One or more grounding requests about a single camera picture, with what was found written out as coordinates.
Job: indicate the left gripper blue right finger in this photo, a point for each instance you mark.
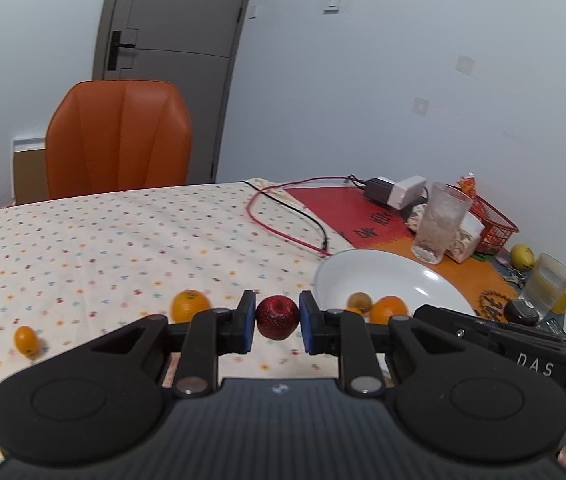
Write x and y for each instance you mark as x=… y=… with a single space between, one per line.
x=346 y=336

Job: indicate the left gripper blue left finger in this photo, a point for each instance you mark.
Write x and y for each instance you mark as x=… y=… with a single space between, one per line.
x=209 y=335

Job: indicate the medium orange mandarin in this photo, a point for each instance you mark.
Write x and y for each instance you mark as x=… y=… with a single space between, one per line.
x=386 y=308

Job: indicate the red strawberry fruit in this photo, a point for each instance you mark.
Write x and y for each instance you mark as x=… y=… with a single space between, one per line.
x=277 y=317

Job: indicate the small orange in plate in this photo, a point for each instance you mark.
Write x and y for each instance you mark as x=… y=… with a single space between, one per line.
x=355 y=310

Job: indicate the brown kiwi in plate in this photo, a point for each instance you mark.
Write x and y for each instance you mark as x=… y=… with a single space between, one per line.
x=359 y=301

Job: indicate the large orange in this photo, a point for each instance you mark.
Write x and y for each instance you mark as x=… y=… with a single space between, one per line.
x=187 y=304

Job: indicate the white plate blue rim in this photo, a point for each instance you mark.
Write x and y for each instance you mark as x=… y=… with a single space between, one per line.
x=380 y=274

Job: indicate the black car key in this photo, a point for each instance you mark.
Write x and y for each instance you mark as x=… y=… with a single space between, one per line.
x=522 y=312

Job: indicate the clear plastic cup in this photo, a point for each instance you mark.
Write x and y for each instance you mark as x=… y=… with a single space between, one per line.
x=546 y=284

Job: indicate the red orange table mat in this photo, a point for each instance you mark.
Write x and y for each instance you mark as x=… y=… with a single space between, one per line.
x=482 y=280

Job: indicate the yellow lemon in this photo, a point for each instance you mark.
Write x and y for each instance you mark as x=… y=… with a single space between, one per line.
x=522 y=258

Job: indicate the black power adapter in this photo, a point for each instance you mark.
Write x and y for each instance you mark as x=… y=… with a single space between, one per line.
x=378 y=190

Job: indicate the white power adapter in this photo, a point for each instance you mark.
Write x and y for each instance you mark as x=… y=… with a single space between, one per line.
x=403 y=193

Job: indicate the red plastic basket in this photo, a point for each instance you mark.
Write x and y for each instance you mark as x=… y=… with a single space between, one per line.
x=497 y=227

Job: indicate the floral tissue box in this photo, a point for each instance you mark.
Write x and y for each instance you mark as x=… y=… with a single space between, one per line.
x=465 y=241

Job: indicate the frosted drinking glass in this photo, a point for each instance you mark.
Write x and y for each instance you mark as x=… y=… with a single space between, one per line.
x=447 y=206

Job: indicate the dotted white tablecloth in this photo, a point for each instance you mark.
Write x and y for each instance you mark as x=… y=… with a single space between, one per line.
x=73 y=270

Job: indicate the tiny orange kumquat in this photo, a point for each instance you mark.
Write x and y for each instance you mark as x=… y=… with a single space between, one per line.
x=26 y=341

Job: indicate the red snack packet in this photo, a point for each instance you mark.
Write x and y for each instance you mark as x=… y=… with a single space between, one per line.
x=467 y=185

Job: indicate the orange leather chair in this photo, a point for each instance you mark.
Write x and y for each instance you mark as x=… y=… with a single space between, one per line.
x=117 y=135

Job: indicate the grey door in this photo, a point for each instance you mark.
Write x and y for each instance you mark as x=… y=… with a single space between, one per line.
x=189 y=43

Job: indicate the black door handle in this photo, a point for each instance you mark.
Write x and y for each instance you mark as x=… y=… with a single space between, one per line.
x=115 y=45

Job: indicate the white wall switch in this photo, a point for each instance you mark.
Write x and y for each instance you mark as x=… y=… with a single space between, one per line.
x=332 y=7

